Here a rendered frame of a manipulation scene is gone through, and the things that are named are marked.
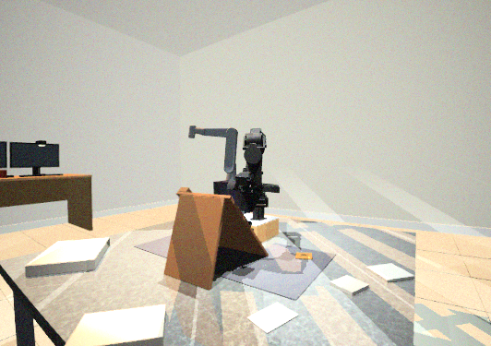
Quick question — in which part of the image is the orange tile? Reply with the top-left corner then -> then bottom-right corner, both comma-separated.
295,253 -> 312,260

